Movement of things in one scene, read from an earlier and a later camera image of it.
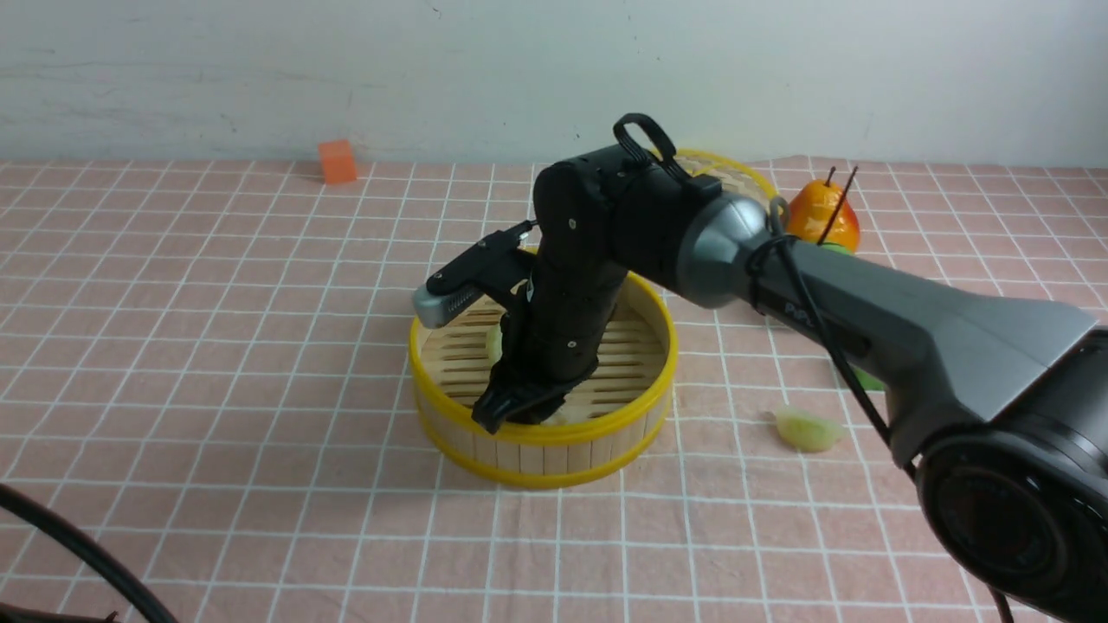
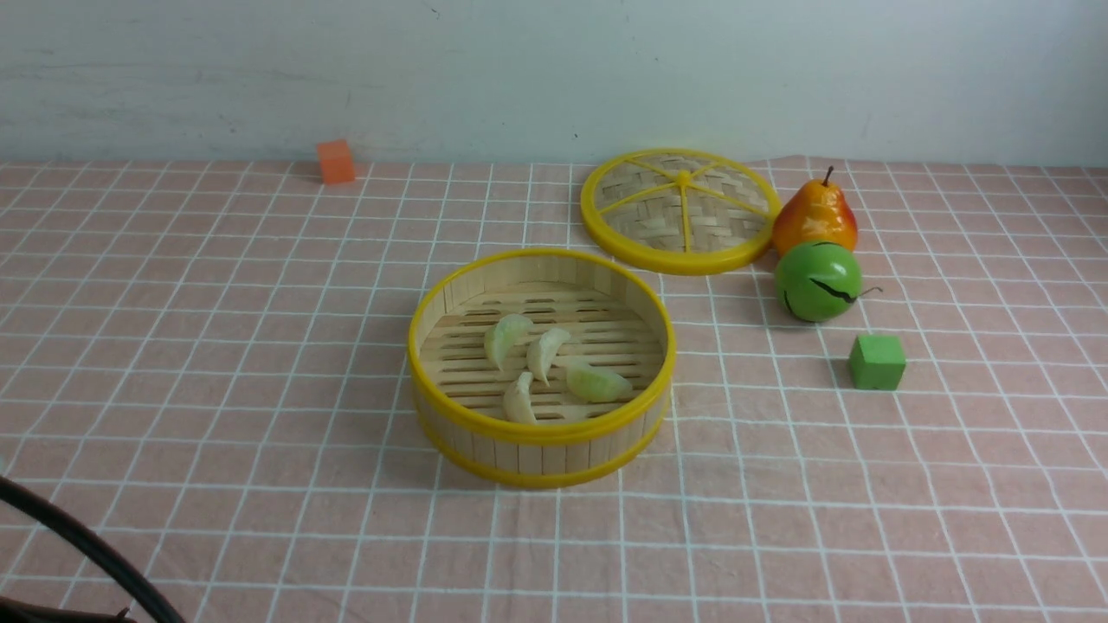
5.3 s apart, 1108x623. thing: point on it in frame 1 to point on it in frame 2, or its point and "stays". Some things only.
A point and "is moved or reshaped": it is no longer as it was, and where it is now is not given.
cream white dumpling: (565, 415) is moved or reshaped
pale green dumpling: (807, 432) to (596, 383)
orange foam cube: (338, 161) stays
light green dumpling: (494, 343) stays
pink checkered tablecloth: (205, 367) stays
